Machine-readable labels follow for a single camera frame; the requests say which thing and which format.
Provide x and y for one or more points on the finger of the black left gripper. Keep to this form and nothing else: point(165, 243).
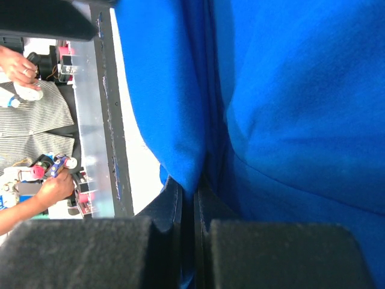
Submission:
point(45, 19)

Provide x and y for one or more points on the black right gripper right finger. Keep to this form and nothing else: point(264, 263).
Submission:
point(232, 253)

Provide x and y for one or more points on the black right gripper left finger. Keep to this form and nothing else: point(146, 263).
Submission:
point(138, 252)

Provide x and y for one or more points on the blue printed t shirt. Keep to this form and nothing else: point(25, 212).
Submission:
point(280, 104)

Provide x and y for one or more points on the operator forearm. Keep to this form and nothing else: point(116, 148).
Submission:
point(10, 217)

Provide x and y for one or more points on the operator hand upper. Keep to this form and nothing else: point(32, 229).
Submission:
point(18, 69)

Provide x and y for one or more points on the operator hand lower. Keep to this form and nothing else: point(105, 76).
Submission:
point(54, 190)

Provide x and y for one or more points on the grey striped shirt operator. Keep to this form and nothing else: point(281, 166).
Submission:
point(26, 130)

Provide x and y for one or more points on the aluminium frame rail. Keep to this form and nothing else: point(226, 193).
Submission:
point(91, 127)

